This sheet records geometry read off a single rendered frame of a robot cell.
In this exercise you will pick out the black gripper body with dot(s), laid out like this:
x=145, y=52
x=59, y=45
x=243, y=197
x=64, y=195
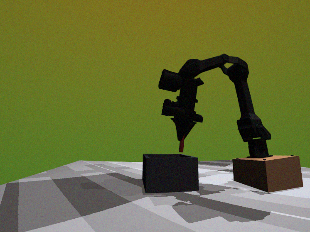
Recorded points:
x=185, y=111

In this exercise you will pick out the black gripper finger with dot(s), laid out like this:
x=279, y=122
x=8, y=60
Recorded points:
x=190, y=126
x=181, y=126

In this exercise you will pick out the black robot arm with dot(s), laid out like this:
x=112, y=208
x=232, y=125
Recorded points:
x=249, y=125

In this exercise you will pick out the dark red cylinder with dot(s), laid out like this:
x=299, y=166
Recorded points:
x=181, y=147

